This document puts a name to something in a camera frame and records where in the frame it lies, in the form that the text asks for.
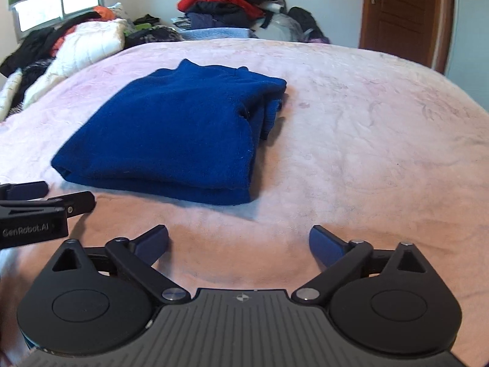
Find leopard print garment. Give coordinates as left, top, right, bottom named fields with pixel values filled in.
left=124, top=26, right=183, bottom=50

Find blue knit sweater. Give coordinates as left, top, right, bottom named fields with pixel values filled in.
left=51, top=60, right=287, bottom=206

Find grey bundled bedding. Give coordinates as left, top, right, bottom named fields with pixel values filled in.
left=251, top=13, right=304, bottom=42

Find pink floral bedspread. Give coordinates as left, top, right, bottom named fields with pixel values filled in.
left=1, top=39, right=488, bottom=366

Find orange garment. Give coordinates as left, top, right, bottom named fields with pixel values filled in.
left=93, top=6, right=116, bottom=22

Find green plastic stool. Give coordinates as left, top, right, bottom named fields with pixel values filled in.
left=134, top=23, right=153, bottom=32

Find brown wooden door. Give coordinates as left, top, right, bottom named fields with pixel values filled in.
left=359, top=0, right=455, bottom=74

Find window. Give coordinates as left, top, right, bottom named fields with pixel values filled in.
left=11, top=0, right=103, bottom=40

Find black garment by duvet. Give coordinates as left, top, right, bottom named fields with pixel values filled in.
left=1, top=11, right=101, bottom=77

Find white quilted duvet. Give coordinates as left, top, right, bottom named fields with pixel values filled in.
left=1, top=18, right=128, bottom=120

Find light blue fleece blanket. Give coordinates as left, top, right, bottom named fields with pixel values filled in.
left=179, top=28, right=257, bottom=41

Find dark clothes pile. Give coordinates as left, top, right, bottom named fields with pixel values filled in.
left=171, top=0, right=330, bottom=44

